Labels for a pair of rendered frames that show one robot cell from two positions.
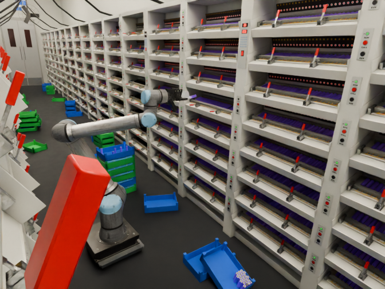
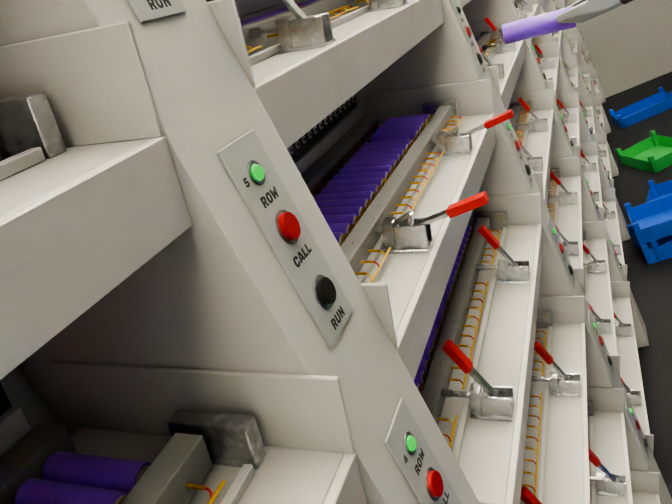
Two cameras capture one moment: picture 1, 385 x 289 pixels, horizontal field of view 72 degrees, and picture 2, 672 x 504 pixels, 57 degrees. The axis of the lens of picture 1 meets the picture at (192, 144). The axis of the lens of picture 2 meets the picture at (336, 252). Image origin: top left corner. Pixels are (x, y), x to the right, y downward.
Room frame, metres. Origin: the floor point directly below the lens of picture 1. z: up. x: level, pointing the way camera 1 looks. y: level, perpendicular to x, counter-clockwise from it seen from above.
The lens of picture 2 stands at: (2.44, 0.42, 1.12)
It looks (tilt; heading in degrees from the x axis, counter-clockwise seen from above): 16 degrees down; 245
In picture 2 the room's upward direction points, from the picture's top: 29 degrees counter-clockwise
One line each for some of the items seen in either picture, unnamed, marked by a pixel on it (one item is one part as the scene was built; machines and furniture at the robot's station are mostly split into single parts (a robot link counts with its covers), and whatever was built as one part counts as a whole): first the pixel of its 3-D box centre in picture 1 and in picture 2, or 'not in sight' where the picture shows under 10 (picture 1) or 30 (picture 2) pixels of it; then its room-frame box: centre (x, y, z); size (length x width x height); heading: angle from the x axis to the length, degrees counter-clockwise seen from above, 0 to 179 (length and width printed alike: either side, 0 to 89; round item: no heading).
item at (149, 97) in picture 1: (151, 97); not in sight; (1.76, 0.29, 1.07); 0.12 x 0.09 x 0.10; 125
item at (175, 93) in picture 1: (173, 94); not in sight; (1.86, 0.15, 1.08); 0.12 x 0.08 x 0.09; 125
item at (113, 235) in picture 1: (112, 227); not in sight; (1.54, 0.54, 0.19); 0.19 x 0.19 x 0.10
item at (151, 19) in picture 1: (155, 96); not in sight; (2.95, 0.43, 0.88); 0.20 x 0.09 x 1.75; 125
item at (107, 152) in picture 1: (115, 151); not in sight; (2.36, 0.74, 0.44); 0.30 x 0.20 x 0.08; 132
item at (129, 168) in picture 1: (116, 166); not in sight; (2.36, 0.74, 0.28); 0.30 x 0.20 x 0.08; 132
